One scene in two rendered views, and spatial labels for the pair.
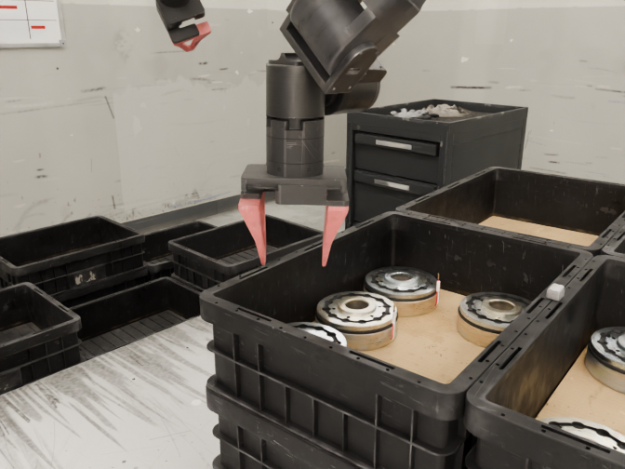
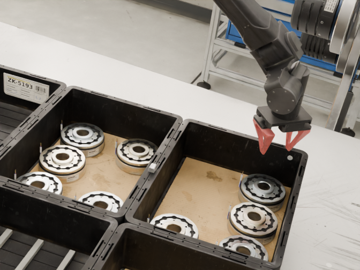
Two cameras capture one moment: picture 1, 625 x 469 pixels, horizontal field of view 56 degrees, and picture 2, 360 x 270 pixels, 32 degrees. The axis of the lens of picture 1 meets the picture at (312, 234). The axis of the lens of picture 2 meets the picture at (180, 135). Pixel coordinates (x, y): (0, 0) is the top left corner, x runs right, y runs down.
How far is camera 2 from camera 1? 1.72 m
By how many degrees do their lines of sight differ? 122
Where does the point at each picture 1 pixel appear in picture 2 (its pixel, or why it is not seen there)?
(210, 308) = (296, 150)
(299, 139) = not seen: hidden behind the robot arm
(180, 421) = (324, 251)
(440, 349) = (200, 220)
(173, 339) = not seen: outside the picture
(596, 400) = (123, 198)
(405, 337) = (222, 227)
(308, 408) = (239, 164)
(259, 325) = not seen: hidden behind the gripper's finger
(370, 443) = (210, 157)
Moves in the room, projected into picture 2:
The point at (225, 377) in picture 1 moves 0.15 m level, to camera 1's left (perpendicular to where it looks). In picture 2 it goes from (285, 181) to (338, 174)
